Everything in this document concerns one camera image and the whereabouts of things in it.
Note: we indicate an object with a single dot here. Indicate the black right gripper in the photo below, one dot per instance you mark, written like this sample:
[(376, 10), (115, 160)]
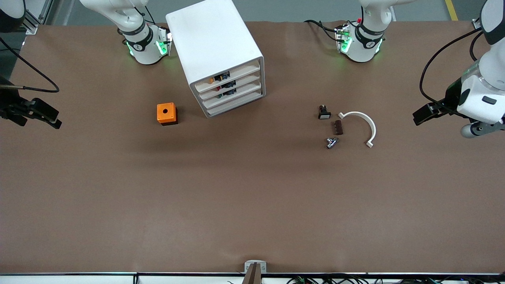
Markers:
[(8, 105)]

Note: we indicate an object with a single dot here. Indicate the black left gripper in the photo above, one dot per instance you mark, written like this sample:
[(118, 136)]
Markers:
[(451, 97)]

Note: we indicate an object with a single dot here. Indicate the white plastic drawer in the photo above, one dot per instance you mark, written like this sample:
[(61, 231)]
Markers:
[(246, 82), (244, 73), (248, 90), (246, 99)]

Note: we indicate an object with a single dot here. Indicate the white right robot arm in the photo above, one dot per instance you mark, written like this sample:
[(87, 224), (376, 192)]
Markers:
[(134, 23)]

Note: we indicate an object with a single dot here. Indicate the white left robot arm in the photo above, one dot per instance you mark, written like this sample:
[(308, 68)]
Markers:
[(485, 98)]

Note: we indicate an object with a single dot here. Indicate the white square push button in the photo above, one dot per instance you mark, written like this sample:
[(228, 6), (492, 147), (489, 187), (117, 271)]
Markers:
[(324, 114)]

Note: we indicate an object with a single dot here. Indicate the yellow push button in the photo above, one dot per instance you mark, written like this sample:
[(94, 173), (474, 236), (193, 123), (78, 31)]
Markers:
[(215, 78)]

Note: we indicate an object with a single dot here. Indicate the red push button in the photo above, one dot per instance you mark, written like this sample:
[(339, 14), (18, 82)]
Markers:
[(225, 85)]

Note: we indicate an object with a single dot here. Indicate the white drawer cabinet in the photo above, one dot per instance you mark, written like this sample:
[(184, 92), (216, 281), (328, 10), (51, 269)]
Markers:
[(213, 35)]

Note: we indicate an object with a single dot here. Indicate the white semicircular pipe clamp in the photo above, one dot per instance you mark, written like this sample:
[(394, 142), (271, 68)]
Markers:
[(369, 120)]

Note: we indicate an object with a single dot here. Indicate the brown cylinder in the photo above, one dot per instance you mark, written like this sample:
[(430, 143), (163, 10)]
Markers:
[(337, 127)]

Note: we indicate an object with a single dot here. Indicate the yellow floor tape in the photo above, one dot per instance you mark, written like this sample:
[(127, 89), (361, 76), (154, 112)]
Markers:
[(451, 10)]

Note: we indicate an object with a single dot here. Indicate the chrome valve fitting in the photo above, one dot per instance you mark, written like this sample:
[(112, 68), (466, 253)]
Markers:
[(331, 142)]

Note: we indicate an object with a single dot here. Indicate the brown table cover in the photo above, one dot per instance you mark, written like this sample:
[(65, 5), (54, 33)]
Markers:
[(252, 209)]

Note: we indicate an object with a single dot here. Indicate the orange button enclosure box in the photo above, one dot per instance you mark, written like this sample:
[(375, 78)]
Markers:
[(165, 112)]

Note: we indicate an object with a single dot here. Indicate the white table edge rail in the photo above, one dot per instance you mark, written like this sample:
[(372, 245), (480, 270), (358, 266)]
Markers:
[(79, 278)]

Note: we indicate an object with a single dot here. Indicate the grey metal bracket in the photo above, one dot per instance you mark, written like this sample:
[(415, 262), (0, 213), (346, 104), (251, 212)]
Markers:
[(248, 264)]

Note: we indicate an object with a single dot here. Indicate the brown post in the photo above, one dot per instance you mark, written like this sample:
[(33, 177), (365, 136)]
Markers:
[(253, 274)]

